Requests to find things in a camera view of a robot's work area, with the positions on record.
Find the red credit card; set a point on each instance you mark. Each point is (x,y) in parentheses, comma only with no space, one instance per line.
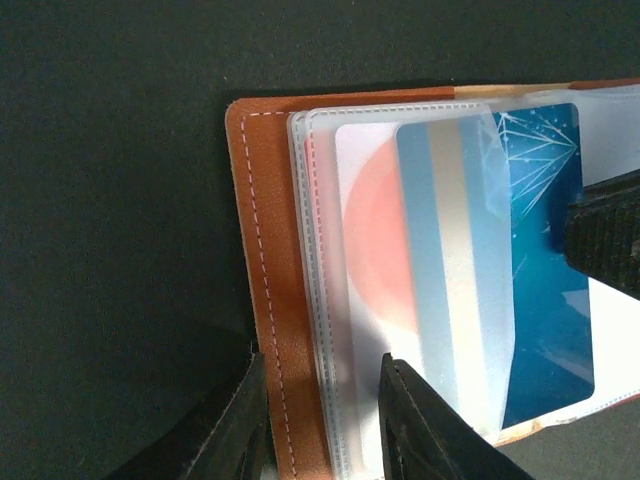
(324,189)

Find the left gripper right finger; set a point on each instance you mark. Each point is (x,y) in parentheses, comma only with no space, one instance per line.
(422,437)

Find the brown leather card holder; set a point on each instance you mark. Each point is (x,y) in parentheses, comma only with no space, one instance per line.
(264,188)

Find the blue credit card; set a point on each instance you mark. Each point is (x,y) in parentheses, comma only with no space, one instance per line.
(504,320)

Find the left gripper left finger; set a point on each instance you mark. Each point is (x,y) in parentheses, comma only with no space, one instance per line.
(222,437)

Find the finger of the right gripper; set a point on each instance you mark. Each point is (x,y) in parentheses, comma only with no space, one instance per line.
(602,233)

